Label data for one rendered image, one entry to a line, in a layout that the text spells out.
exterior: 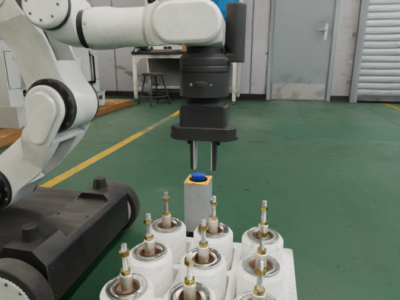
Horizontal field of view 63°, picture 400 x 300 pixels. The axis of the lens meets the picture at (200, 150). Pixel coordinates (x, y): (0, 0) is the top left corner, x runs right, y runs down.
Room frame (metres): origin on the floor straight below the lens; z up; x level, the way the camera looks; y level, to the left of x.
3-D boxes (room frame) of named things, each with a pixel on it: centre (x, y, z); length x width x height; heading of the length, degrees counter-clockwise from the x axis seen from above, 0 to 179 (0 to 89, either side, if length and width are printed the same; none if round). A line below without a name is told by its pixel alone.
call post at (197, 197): (0.90, 0.01, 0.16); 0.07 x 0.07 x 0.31; 78
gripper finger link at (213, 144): (0.59, -0.03, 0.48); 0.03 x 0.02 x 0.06; 170
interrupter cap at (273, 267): (0.57, -0.12, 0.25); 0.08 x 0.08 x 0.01
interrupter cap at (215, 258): (0.60, -0.01, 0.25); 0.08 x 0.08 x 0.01
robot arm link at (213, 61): (0.60, -0.02, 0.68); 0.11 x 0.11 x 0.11; 83
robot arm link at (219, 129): (0.60, -0.01, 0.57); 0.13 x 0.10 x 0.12; 80
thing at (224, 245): (0.71, -0.03, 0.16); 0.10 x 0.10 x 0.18
